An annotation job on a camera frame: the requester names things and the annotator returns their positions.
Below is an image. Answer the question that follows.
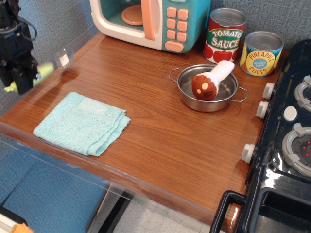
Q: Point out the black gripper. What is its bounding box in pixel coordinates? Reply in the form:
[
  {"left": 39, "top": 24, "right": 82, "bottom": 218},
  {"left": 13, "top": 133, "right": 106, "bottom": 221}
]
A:
[{"left": 0, "top": 23, "right": 37, "bottom": 94}]

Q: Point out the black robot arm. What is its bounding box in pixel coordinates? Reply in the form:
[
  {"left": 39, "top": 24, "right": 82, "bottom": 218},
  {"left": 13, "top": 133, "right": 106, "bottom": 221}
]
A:
[{"left": 0, "top": 0, "right": 38, "bottom": 94}]

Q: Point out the silver metal pot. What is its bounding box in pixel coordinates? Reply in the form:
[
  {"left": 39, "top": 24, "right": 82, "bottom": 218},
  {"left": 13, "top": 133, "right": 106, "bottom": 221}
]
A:
[{"left": 169, "top": 64, "right": 249, "bottom": 113}]

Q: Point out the light blue folded cloth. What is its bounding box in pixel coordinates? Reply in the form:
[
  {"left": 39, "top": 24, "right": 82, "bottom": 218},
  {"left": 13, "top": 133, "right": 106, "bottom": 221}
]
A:
[{"left": 33, "top": 92, "right": 130, "bottom": 156}]

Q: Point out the orange microwave turntable plate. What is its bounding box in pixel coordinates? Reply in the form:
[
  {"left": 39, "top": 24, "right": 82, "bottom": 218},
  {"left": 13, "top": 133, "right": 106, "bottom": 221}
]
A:
[{"left": 121, "top": 4, "right": 143, "bottom": 26}]

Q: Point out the orange fuzzy object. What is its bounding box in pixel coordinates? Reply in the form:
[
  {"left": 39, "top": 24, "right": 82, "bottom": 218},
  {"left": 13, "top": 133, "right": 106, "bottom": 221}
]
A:
[{"left": 11, "top": 223, "right": 34, "bottom": 233}]

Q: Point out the teal toy microwave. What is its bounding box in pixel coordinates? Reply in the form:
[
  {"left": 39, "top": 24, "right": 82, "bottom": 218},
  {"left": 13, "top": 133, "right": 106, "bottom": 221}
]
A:
[{"left": 90, "top": 0, "right": 211, "bottom": 54}]

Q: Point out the plush brown mushroom toy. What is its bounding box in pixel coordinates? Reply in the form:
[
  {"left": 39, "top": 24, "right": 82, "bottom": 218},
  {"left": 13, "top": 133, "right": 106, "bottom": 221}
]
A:
[{"left": 191, "top": 60, "right": 235, "bottom": 101}]

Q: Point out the tomato sauce can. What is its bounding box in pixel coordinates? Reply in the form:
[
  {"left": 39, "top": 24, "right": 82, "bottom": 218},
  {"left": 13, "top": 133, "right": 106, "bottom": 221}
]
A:
[{"left": 204, "top": 8, "right": 247, "bottom": 63}]

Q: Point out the pineapple slices can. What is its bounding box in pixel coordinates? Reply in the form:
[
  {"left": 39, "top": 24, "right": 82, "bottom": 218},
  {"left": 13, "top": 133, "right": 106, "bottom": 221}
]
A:
[{"left": 240, "top": 31, "right": 284, "bottom": 77}]

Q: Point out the black toy stove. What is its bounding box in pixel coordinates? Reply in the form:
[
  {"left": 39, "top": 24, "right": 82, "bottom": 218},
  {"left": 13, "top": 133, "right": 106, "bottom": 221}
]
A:
[{"left": 210, "top": 39, "right": 311, "bottom": 233}]

